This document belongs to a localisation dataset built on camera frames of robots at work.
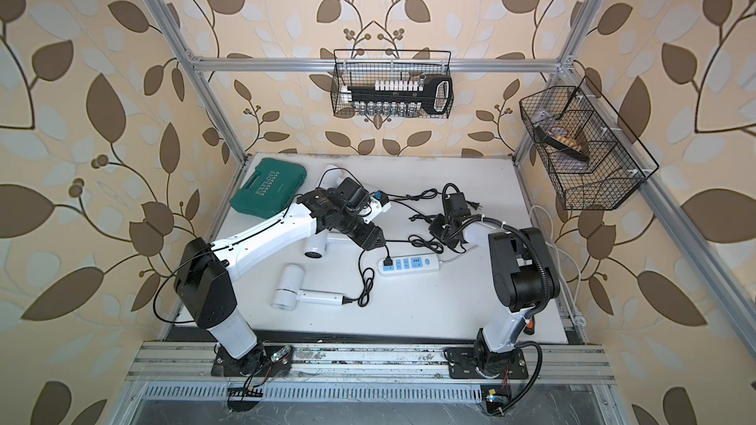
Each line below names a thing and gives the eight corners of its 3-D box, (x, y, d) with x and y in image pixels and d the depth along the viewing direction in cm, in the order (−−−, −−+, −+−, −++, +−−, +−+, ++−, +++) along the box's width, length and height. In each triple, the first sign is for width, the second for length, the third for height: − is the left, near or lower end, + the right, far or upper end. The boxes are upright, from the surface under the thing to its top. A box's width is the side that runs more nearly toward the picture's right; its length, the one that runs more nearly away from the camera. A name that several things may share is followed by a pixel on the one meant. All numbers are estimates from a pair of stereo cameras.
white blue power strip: (379, 278, 90) (379, 275, 88) (377, 262, 93) (377, 259, 91) (441, 271, 91) (443, 268, 90) (438, 255, 95) (439, 252, 93)
